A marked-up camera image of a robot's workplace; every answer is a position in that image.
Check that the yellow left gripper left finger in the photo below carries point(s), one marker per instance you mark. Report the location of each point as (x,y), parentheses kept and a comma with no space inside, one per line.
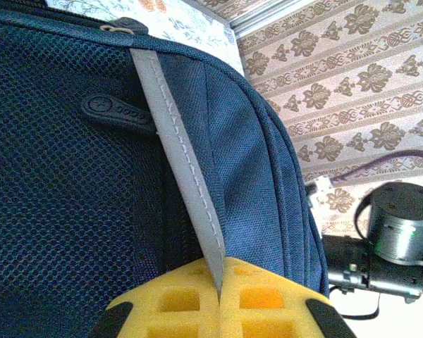
(169,299)

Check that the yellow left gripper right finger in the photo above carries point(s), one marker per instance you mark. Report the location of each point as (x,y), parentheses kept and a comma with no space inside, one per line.
(268,306)

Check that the navy blue backpack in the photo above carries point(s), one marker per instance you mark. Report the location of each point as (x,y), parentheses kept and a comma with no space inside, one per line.
(74,176)

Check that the aluminium corner post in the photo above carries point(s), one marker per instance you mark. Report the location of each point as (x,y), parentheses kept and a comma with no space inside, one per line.
(261,14)

